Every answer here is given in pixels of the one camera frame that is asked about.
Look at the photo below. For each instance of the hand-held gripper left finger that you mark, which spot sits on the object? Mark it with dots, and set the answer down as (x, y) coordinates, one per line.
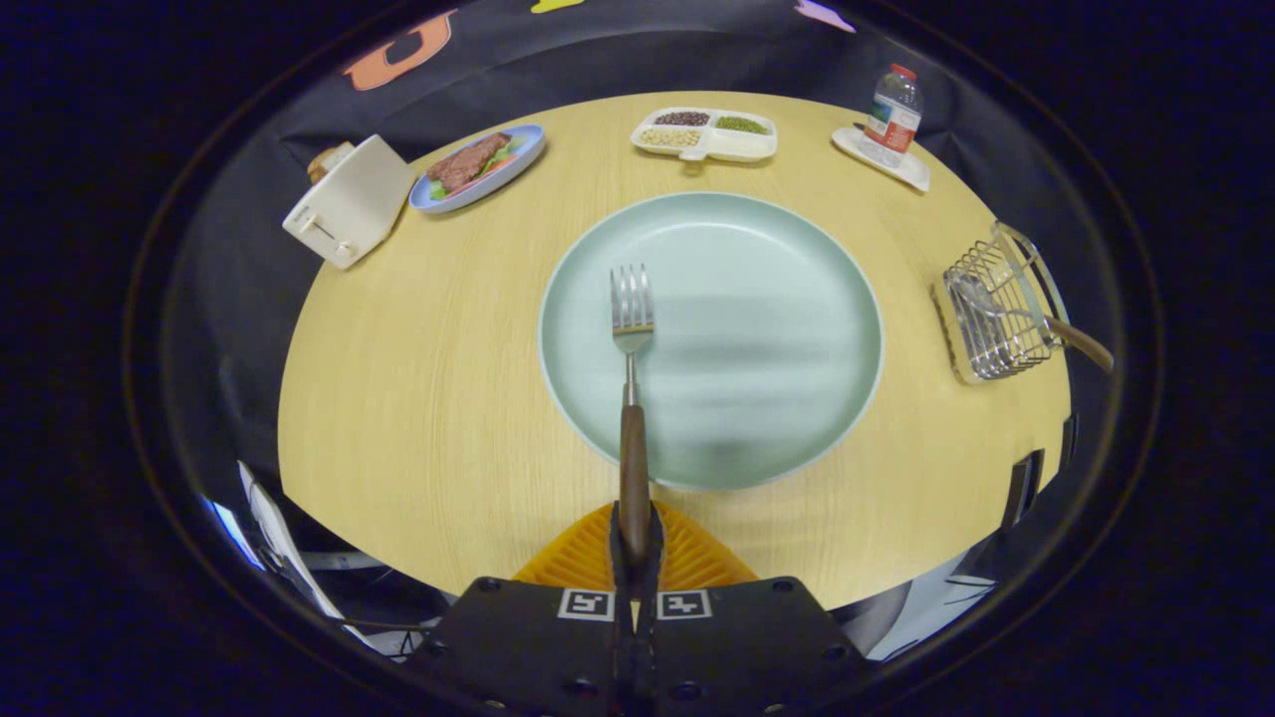
(623, 647)

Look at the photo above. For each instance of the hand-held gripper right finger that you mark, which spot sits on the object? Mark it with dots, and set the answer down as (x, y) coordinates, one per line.
(649, 647)

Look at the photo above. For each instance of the pale green plate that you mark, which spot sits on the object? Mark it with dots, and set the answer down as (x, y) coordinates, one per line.
(757, 398)

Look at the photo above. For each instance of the blue food plate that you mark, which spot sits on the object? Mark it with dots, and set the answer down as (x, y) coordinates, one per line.
(523, 159)

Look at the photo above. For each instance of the white divided bean dish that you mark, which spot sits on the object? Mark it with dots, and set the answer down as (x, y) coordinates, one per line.
(737, 147)

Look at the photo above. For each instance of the brown steak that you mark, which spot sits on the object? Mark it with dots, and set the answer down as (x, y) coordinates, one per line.
(468, 162)

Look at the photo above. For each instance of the white toaster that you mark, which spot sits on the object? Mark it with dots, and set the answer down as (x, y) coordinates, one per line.
(349, 204)

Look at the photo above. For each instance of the white square coaster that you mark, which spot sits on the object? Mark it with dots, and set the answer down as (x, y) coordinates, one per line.
(911, 177)

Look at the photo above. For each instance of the toast slice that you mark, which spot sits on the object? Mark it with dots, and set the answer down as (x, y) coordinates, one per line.
(321, 162)

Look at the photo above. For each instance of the clear water bottle red cap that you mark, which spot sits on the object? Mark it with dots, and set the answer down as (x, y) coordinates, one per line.
(893, 115)

